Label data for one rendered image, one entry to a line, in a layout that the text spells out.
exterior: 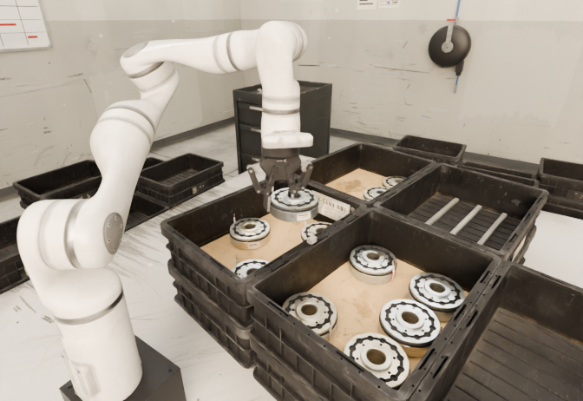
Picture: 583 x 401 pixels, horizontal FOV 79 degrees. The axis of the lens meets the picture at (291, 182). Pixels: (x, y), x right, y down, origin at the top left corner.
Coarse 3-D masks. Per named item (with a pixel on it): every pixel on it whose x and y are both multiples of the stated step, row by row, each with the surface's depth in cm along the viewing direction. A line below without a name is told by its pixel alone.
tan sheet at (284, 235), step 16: (272, 224) 98; (288, 224) 98; (304, 224) 98; (224, 240) 91; (272, 240) 91; (288, 240) 91; (224, 256) 85; (240, 256) 85; (256, 256) 85; (272, 256) 85
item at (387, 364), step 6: (366, 348) 57; (372, 348) 57; (378, 348) 57; (384, 348) 57; (360, 354) 56; (366, 354) 56; (384, 354) 56; (366, 360) 55; (390, 360) 55; (366, 366) 54; (372, 366) 54; (378, 366) 54; (384, 366) 54; (390, 366) 54
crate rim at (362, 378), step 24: (360, 216) 82; (384, 216) 83; (456, 240) 73; (288, 264) 66; (480, 288) 60; (264, 312) 58; (288, 312) 55; (456, 312) 55; (312, 336) 51; (336, 360) 48; (432, 360) 48; (360, 384) 46; (384, 384) 45; (408, 384) 45
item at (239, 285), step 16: (240, 192) 93; (192, 208) 85; (160, 224) 79; (336, 224) 79; (176, 240) 75; (192, 256) 71; (208, 256) 68; (288, 256) 68; (224, 272) 64; (256, 272) 64; (240, 288) 62
